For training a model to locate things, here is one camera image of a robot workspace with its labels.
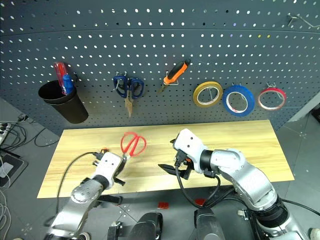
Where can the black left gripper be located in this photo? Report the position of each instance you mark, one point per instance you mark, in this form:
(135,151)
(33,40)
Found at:
(98,157)

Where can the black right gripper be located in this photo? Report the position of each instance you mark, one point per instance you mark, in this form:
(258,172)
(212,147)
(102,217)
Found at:
(180,157)

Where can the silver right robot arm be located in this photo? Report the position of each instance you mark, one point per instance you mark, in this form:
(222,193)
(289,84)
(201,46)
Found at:
(250,177)

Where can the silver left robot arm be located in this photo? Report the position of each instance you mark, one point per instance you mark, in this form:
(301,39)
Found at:
(82,192)

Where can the yellow tape roll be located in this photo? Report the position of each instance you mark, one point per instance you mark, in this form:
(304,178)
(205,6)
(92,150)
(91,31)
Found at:
(196,96)

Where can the blue tape roll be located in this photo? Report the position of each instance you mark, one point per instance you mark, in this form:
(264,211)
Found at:
(226,102)

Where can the red tape roll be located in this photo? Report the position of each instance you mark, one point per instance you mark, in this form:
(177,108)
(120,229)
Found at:
(261,103)

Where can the dark grey perforated pegboard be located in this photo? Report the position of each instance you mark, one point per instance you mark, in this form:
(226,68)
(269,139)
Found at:
(160,50)

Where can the long double metal pegboard hook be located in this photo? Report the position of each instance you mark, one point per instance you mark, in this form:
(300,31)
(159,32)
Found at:
(303,21)

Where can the red floor marker square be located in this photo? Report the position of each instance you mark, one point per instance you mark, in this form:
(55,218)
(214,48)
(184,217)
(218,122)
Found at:
(200,201)
(163,205)

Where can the dark rounded shape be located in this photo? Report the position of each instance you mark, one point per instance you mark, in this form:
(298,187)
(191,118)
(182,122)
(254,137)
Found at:
(147,226)
(207,225)

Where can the black cup holder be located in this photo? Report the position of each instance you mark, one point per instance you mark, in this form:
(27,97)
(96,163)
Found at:
(67,106)

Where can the orange black hand cutter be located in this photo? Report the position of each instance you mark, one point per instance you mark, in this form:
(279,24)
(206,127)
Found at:
(176,72)

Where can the grey flat floor box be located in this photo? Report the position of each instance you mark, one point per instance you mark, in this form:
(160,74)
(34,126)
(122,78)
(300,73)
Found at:
(11,168)

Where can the white power strip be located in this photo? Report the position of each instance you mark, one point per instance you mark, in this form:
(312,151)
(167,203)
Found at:
(5,131)

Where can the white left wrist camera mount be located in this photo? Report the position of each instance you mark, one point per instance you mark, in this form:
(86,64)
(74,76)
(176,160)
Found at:
(108,166)

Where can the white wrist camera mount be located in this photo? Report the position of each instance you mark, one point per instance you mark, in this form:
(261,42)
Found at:
(108,166)
(188,145)

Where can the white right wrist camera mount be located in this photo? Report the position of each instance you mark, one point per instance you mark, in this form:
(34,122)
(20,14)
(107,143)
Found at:
(188,145)

